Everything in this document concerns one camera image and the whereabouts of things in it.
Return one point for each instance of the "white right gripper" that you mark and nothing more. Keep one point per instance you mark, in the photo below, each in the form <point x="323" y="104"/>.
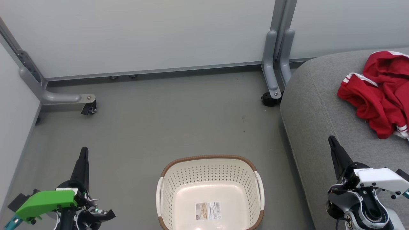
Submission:
<point x="380" y="179"/>

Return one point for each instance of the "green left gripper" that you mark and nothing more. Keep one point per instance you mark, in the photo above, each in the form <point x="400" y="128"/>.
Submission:
<point x="44" y="199"/>

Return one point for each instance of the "red garment with white stripes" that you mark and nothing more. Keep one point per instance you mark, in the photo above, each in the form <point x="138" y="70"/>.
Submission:
<point x="380" y="102"/>

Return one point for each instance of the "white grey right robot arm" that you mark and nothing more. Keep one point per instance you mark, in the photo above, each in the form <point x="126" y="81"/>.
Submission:
<point x="367" y="220"/>

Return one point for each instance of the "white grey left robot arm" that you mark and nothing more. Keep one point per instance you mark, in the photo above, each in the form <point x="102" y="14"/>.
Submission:
<point x="68" y="220"/>

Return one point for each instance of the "cream perforated laundry basket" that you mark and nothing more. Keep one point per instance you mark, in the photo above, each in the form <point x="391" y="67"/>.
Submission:
<point x="211" y="182"/>

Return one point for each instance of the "grey fabric sofa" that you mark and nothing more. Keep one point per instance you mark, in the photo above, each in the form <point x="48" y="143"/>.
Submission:
<point x="319" y="111"/>

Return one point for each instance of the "black caster wheel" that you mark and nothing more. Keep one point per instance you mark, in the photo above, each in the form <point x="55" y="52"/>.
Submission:
<point x="89" y="108"/>
<point x="270" y="99"/>

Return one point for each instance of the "long grey partition foot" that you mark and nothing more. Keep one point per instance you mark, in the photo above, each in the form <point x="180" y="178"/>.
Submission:
<point x="60" y="98"/>

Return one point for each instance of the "paper label sticker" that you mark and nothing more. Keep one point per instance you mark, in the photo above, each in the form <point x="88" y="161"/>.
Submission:
<point x="208" y="210"/>

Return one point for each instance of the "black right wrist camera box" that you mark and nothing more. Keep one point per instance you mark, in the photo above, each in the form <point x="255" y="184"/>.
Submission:
<point x="403" y="175"/>

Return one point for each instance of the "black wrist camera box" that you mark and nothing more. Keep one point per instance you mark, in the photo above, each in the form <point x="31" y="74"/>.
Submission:
<point x="403" y="175"/>
<point x="19" y="199"/>

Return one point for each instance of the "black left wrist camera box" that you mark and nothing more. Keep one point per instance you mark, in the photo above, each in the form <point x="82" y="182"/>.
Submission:
<point x="19" y="199"/>

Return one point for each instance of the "grey partition bottom rail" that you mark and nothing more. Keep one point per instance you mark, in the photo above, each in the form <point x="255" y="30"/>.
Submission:
<point x="159" y="69"/>

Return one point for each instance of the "grey upright partition post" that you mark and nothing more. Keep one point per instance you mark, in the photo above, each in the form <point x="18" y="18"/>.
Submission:
<point x="282" y="16"/>

